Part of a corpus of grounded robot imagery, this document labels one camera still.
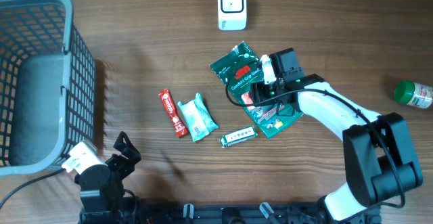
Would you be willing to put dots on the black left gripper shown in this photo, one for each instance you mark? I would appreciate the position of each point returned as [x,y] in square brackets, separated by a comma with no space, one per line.
[126,167]

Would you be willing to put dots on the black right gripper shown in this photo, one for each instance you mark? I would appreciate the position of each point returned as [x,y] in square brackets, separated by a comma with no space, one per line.
[258,93]

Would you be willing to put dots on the small orange white packet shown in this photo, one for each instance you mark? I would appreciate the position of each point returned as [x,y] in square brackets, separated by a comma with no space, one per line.
[246,98]

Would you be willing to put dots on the green 3M gloves packet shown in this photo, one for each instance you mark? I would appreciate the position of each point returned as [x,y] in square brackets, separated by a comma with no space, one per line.
[238,70]

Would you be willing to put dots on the dark green snack bar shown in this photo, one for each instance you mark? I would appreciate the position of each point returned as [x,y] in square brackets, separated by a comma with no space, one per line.
[238,136]

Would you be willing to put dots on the red Nescafe sachet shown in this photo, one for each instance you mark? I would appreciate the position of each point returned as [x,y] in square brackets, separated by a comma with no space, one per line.
[168,103]

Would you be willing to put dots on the mint wet wipes packet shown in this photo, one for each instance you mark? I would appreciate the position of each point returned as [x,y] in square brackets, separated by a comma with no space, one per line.
[198,118]

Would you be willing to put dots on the green lid jar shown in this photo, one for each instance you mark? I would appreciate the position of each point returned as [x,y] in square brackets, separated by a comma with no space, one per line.
[413,94]

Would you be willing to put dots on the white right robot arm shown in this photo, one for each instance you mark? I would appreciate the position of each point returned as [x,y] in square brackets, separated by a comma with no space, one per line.
[379,155]

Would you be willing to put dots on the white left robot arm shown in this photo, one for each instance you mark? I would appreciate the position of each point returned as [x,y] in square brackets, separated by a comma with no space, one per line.
[104,198]

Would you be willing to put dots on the white barcode scanner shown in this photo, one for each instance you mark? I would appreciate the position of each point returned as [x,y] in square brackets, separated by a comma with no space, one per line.
[232,14]

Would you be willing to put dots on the grey plastic basket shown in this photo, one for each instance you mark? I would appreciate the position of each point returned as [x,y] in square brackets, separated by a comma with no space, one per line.
[47,86]

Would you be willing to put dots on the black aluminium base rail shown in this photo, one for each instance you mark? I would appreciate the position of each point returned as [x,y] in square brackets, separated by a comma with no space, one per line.
[297,212]

